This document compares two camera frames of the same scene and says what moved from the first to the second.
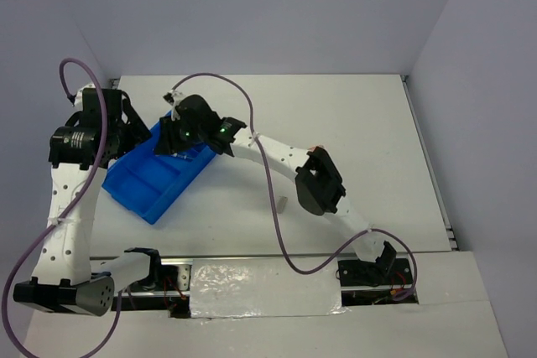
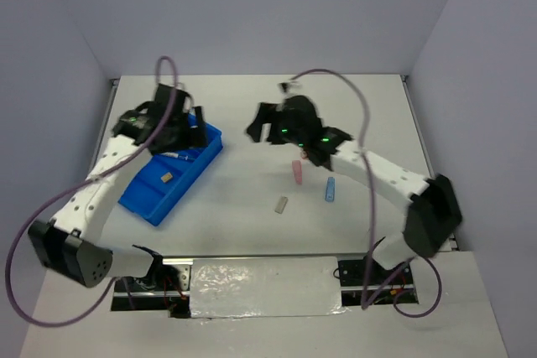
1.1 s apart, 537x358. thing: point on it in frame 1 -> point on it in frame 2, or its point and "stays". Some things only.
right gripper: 168,141 -> 268,113
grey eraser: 282,201 stays
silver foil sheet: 268,287 stays
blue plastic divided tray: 150,184 stays
